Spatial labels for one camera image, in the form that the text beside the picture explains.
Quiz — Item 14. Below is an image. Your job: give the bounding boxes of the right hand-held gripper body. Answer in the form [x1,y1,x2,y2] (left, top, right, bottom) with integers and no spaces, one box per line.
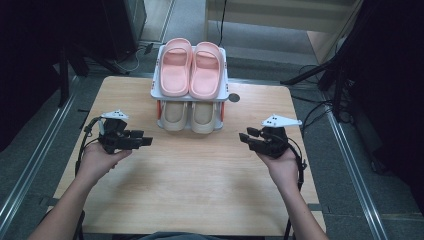
[259,114,303,160]

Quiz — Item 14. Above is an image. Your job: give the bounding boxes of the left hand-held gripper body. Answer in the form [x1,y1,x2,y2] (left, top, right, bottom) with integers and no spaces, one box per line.
[97,109,134,155]

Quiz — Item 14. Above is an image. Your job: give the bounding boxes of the cream perforated clog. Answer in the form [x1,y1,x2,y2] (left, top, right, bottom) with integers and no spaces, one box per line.
[189,101,219,135]
[159,100,189,132]

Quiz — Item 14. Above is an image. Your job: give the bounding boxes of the white shoe rack orange legs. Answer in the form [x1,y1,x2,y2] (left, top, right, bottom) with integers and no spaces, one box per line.
[150,44,231,132]

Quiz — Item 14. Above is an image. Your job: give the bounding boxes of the pink slide slipper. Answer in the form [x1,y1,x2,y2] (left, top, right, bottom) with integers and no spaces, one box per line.
[188,41,224,101]
[158,37,194,98]

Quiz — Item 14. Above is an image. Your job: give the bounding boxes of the person's left hand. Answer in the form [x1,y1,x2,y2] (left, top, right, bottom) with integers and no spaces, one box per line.
[75,142,133,184]

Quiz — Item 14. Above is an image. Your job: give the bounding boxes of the person's right hand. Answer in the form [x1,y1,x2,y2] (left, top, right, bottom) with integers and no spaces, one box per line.
[255,148,301,196]

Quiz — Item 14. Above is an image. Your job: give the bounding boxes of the black metal stand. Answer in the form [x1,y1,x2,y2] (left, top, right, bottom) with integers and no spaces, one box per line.
[279,49,356,123]
[56,39,131,108]

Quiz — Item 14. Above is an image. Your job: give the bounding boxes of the black tape strip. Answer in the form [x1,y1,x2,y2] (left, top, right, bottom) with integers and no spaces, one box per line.
[39,196,57,208]
[309,202,332,214]

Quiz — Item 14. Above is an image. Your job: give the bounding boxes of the person's grey clothing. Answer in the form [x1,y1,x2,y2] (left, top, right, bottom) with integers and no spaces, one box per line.
[138,231,228,240]

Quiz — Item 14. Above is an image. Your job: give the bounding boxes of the dark cabinet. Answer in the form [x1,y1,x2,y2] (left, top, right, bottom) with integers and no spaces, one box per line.
[99,0,148,63]

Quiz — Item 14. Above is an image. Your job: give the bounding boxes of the light wooden platform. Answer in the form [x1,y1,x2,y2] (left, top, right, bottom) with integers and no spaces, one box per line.
[203,0,364,64]

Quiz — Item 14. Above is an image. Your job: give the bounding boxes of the left hand-held gripper black cable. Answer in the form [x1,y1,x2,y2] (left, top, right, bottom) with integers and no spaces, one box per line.
[73,116,103,240]

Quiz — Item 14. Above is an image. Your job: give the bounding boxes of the hand-held gripper black cable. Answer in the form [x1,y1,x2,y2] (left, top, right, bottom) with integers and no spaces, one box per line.
[284,135,308,240]
[73,116,103,240]

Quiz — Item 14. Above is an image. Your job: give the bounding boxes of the right hand-held gripper black cable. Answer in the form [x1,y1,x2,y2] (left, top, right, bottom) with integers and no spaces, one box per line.
[284,135,308,240]

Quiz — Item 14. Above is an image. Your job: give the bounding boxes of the black floor cable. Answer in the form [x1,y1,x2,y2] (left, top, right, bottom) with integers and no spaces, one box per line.
[291,63,336,134]

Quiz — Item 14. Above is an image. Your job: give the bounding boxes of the white floor cable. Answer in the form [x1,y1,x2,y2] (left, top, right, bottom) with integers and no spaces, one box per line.
[113,46,149,73]

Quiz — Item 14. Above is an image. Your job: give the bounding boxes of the metal floor rail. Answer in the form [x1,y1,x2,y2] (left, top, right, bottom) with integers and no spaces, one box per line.
[0,76,79,228]
[324,109,389,240]

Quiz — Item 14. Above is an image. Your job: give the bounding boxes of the thin black hanging cable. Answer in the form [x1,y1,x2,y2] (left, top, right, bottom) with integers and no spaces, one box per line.
[216,0,228,46]

